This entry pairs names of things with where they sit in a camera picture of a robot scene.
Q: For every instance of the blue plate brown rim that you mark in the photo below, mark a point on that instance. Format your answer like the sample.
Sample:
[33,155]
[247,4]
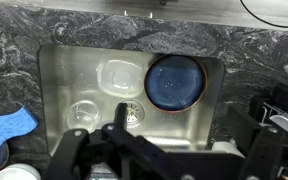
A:
[175,83]

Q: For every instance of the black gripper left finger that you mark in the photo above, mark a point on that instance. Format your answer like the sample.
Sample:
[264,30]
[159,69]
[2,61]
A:
[133,157]

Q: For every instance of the blue sponge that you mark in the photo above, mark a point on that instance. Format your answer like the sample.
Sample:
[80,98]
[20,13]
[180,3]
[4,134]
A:
[16,124]

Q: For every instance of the stainless steel sink basin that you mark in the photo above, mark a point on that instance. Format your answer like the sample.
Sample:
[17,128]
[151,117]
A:
[71,93]

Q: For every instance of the clear plastic food container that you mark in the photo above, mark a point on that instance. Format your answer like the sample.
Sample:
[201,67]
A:
[121,73]

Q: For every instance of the black dish drying rack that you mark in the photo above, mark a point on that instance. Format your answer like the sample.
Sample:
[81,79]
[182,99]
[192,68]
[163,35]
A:
[271,109]

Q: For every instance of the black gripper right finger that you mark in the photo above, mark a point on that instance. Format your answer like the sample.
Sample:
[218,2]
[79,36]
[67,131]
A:
[261,147]

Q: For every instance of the white bowl on counter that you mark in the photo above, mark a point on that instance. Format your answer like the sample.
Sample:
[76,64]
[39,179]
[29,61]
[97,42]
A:
[20,171]

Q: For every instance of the metal sink drain strainer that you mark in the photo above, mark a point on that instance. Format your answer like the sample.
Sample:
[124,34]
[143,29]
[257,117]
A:
[135,113]

